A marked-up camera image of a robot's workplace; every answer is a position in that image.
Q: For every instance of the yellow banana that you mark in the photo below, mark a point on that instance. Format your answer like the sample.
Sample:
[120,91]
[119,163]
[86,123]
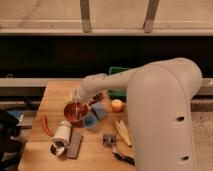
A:
[122,130]

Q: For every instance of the black handled peeler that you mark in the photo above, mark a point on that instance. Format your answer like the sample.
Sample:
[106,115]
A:
[121,157]

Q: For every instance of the red bowl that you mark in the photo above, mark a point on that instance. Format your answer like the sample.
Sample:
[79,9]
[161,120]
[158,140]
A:
[74,113]

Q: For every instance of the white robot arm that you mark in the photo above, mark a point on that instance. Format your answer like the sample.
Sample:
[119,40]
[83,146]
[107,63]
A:
[158,107]

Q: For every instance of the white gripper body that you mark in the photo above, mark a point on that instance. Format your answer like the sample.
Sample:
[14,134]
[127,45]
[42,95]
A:
[83,96]

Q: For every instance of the green bin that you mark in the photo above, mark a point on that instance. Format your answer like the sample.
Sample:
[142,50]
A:
[118,89]

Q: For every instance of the silver fork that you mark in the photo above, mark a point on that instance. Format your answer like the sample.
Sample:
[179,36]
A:
[77,112]

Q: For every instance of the grey sharpening stone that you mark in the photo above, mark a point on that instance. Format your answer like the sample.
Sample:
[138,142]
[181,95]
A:
[74,146]

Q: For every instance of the blue cup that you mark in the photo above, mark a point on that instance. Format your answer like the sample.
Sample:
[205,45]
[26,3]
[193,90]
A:
[89,121]

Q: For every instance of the purple grapes bunch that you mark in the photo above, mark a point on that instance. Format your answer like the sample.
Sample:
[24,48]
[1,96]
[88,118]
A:
[96,98]

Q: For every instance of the apple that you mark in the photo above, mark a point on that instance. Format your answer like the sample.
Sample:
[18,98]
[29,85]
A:
[117,105]

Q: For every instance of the red chili pepper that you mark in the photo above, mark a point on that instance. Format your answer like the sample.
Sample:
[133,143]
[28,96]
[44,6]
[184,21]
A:
[45,127]

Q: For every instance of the blue sponge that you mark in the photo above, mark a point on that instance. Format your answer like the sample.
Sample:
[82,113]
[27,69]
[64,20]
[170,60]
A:
[99,110]

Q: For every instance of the white cup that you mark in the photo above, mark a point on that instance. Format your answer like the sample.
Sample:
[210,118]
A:
[62,133]

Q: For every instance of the silver metal cup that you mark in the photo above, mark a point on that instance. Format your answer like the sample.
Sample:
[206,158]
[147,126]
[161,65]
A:
[57,148]

